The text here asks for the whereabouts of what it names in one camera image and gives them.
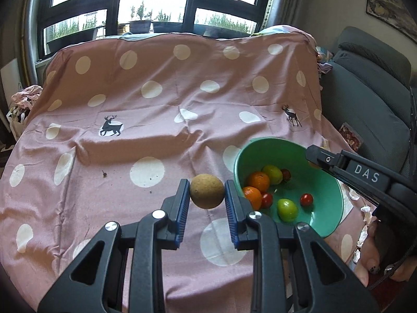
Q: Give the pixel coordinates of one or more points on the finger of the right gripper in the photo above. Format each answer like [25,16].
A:
[325,160]

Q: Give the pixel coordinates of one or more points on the stemmed cherry tomato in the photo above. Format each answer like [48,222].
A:
[286,175]

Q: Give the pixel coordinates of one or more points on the orange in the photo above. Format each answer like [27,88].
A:
[254,196]
[258,180]

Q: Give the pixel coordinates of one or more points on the green apple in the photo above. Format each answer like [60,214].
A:
[274,173]
[287,210]

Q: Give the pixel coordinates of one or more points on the tan longan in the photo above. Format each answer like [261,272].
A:
[207,191]

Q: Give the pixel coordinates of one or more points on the grey sofa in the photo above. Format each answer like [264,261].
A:
[368,87]

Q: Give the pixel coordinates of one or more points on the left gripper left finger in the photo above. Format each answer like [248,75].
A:
[94,280]

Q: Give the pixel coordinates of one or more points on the pink clothes pile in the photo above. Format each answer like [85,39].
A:
[22,102]

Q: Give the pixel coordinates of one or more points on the pink polka dot cloth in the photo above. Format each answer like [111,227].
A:
[120,122]

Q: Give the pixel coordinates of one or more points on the snack packet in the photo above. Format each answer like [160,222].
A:
[350,136]

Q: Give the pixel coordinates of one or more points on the framed landscape painting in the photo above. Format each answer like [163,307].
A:
[395,14]

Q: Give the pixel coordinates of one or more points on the person's right hand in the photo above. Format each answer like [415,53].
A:
[370,258]

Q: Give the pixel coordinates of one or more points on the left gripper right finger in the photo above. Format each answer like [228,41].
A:
[293,267]

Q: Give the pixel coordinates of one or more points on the green bowl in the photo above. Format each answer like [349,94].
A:
[326,212]

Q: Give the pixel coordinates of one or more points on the dark framed window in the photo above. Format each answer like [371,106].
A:
[61,23]

